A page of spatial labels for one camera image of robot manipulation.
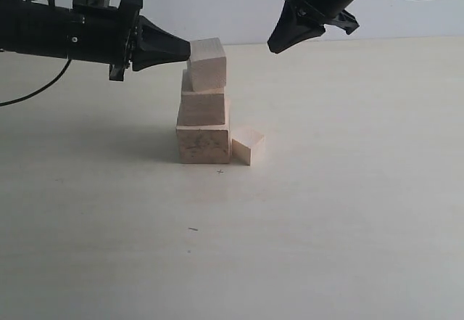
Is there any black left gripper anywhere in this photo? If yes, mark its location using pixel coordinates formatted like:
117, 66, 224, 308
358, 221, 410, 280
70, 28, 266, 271
67, 0, 191, 81

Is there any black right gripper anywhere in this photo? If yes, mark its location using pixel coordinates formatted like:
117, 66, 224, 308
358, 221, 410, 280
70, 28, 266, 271
267, 0, 359, 54

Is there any small wooden cube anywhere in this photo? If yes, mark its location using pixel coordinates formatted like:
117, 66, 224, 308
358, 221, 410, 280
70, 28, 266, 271
187, 38, 227, 92

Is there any medium wooden cube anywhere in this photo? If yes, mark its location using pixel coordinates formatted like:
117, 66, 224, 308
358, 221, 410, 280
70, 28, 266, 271
178, 69, 227, 126

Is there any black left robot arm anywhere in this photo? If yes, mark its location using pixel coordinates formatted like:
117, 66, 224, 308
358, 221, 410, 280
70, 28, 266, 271
1, 0, 191, 81

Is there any smallest wooden cube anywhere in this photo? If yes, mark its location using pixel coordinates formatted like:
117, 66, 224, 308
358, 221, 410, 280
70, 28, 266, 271
232, 126, 265, 166

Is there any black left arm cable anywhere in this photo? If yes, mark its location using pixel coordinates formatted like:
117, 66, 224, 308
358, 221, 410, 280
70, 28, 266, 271
0, 58, 73, 107

